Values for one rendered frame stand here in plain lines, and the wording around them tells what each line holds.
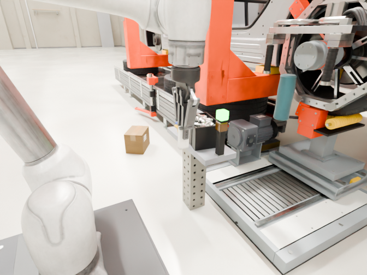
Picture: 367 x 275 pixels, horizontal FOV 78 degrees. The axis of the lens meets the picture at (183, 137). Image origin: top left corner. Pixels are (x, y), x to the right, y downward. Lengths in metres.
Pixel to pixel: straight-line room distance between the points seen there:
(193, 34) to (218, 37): 0.93
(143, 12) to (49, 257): 0.64
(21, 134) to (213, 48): 1.10
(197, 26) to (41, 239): 0.59
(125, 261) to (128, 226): 0.13
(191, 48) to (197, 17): 0.06
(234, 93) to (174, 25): 1.11
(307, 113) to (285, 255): 0.76
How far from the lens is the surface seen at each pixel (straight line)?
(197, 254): 1.21
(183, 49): 0.55
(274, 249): 1.19
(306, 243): 1.27
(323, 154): 1.69
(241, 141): 1.53
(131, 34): 3.26
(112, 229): 0.89
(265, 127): 1.66
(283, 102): 1.44
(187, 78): 0.57
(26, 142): 0.75
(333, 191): 1.56
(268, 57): 1.37
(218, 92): 1.52
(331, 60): 1.15
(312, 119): 1.48
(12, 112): 0.73
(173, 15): 0.55
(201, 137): 1.05
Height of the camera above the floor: 0.95
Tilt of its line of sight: 24 degrees down
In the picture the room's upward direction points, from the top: straight up
